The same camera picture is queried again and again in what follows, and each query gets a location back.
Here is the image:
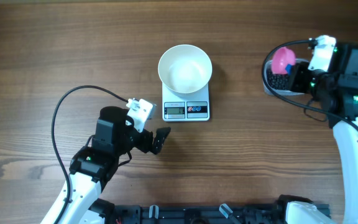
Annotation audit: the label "pink scoop blue handle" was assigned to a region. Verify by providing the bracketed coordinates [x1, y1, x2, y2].
[271, 47, 296, 75]

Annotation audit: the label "white digital kitchen scale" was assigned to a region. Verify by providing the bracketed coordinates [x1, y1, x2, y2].
[162, 84, 210, 122]

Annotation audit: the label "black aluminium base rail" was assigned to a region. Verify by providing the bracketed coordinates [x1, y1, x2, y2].
[91, 195, 332, 224]

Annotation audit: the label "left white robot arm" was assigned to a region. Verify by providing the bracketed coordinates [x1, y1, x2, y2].
[42, 106, 171, 223]

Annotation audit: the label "left black camera cable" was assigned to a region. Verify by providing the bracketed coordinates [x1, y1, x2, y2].
[50, 85, 130, 224]

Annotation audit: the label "black camera cable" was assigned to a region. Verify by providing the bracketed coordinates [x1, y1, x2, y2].
[50, 85, 130, 224]
[261, 39, 358, 175]

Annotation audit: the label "black beans in container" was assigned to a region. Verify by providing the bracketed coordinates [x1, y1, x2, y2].
[266, 68, 289, 90]

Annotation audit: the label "white bowl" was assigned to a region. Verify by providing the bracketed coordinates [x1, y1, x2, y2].
[157, 44, 213, 94]

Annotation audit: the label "clear plastic bean container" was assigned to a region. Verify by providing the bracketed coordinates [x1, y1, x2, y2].
[264, 58, 309, 96]

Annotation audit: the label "right black camera cable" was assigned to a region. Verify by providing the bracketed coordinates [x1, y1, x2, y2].
[261, 39, 358, 175]

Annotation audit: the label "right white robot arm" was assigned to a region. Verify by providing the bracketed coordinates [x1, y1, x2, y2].
[286, 36, 358, 223]

